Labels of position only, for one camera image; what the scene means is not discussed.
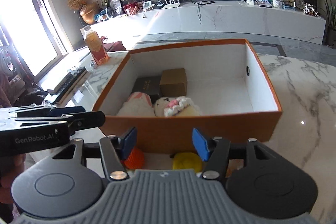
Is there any green potted plant right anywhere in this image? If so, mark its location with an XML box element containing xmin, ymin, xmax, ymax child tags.
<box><xmin>321</xmin><ymin>0</ymin><xmax>335</xmax><ymax>50</ymax></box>

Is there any white pink plush slipper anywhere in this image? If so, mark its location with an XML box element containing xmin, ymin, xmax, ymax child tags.
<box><xmin>117</xmin><ymin>92</ymin><xmax>155</xmax><ymax>117</ymax></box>

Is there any black gift box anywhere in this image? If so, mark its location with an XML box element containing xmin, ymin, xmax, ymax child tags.
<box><xmin>131</xmin><ymin>76</ymin><xmax>162</xmax><ymax>103</ymax></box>

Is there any small brown cardboard box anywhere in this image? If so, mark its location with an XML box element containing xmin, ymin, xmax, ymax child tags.
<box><xmin>159</xmin><ymin>68</ymin><xmax>187</xmax><ymax>97</ymax></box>

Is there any black remote control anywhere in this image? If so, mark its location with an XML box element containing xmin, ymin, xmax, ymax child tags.
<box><xmin>45</xmin><ymin>67</ymin><xmax>87</xmax><ymax>105</ymax></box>

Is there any white wifi router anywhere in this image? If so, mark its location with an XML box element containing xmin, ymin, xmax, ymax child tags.
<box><xmin>163</xmin><ymin>0</ymin><xmax>181</xmax><ymax>9</ymax></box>

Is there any orange red drink carton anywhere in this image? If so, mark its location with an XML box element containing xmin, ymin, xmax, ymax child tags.
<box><xmin>84</xmin><ymin>26</ymin><xmax>109</xmax><ymax>65</ymax></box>

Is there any bronze vase with dried flowers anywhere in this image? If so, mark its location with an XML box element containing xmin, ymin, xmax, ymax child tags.
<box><xmin>67</xmin><ymin>0</ymin><xmax>99</xmax><ymax>25</ymax></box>

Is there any white marble tv cabinet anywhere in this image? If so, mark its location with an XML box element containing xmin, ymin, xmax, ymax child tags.
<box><xmin>91</xmin><ymin>1</ymin><xmax>326</xmax><ymax>44</ymax></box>

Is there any crochet flower basket toy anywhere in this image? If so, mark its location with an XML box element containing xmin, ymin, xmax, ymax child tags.
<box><xmin>154</xmin><ymin>96</ymin><xmax>202</xmax><ymax>118</ymax></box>

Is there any large orange cardboard box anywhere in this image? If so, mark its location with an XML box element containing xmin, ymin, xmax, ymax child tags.
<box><xmin>93</xmin><ymin>39</ymin><xmax>282</xmax><ymax>154</ymax></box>

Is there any orange knitted toy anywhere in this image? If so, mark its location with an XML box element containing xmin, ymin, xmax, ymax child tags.
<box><xmin>121</xmin><ymin>147</ymin><xmax>145</xmax><ymax>170</ymax></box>

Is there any black cable on cabinet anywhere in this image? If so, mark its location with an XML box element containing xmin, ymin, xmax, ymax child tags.
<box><xmin>188</xmin><ymin>0</ymin><xmax>217</xmax><ymax>25</ymax></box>

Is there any yellow toy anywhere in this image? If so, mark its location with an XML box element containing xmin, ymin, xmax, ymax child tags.
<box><xmin>173</xmin><ymin>152</ymin><xmax>202</xmax><ymax>173</ymax></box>

